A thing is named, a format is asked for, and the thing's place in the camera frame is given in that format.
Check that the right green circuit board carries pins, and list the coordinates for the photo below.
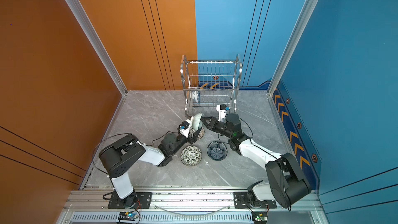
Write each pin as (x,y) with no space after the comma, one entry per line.
(259,217)

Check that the left aluminium corner post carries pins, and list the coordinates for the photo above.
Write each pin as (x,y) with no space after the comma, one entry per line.
(86,25)

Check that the green circuit board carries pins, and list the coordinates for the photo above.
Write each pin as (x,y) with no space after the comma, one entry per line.
(259,217)
(128,218)

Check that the blue floral white bowl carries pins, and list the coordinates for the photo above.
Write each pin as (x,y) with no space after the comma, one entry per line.
(195,95)

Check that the aluminium front rail frame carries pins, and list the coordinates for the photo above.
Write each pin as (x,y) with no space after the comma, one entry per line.
(206,205)

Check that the stainless steel dish rack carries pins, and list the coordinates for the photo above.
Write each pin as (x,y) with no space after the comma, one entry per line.
(217,80)

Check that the white brown lattice bowl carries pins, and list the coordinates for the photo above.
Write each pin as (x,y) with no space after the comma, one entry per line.
(201,133)

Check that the left green circuit board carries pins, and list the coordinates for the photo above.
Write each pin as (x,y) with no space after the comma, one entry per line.
(128,218)

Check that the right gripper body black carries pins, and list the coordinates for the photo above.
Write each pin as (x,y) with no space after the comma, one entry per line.
(219,127)

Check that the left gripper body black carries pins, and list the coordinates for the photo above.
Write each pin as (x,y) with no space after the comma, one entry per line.
(190,139)

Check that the pale green ribbed bowl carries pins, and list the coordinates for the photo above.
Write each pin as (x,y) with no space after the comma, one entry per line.
(196,122)

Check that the aluminium corner post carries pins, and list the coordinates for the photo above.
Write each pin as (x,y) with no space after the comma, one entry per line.
(86,25)
(300,25)

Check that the right aluminium corner post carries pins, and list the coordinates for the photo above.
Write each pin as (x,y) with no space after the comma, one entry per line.
(300,25)

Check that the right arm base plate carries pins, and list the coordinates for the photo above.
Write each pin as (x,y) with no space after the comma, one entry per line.
(241,199)

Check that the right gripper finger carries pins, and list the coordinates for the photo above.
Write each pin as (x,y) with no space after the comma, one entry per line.
(209,125)
(208,119)

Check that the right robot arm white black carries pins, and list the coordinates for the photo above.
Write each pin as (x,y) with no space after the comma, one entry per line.
(286,182)

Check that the dark blue petal bowl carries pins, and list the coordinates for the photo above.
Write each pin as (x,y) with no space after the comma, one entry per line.
(217,151)

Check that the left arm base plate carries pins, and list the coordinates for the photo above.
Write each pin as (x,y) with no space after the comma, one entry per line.
(143,199)

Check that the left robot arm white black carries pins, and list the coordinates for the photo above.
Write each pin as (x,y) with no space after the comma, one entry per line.
(120,156)

